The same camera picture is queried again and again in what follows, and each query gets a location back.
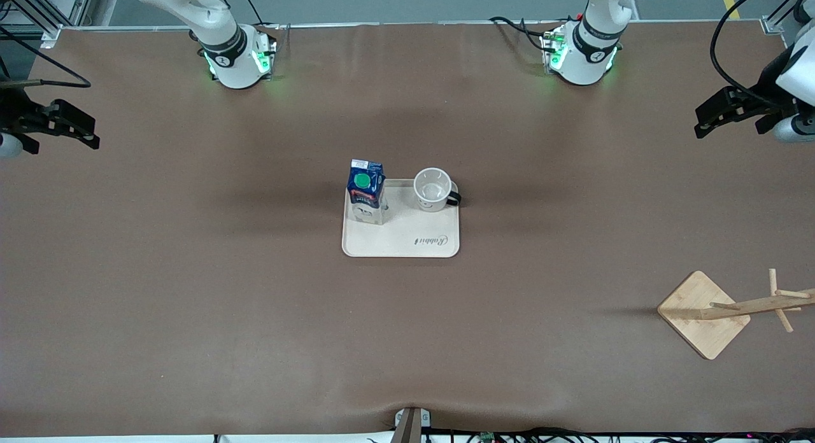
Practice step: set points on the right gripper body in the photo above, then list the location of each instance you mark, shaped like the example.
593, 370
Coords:
14, 114

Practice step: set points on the blue milk carton green dot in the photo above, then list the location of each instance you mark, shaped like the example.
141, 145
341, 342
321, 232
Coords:
366, 191

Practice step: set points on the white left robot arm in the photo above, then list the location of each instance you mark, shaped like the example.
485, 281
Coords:
589, 48

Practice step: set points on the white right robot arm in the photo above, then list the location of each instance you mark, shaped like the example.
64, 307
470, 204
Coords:
223, 45

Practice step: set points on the wooden cup rack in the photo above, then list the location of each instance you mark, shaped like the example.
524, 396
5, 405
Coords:
700, 312

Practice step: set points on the cream rabbit print tray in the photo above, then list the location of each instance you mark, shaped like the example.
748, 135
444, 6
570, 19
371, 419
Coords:
414, 239

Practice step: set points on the small green circuit board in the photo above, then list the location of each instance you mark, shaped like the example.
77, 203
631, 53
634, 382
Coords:
488, 437

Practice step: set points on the aluminium frame profile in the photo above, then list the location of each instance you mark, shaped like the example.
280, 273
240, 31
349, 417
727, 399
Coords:
772, 24
76, 4

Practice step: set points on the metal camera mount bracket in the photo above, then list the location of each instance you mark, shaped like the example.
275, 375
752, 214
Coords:
411, 425

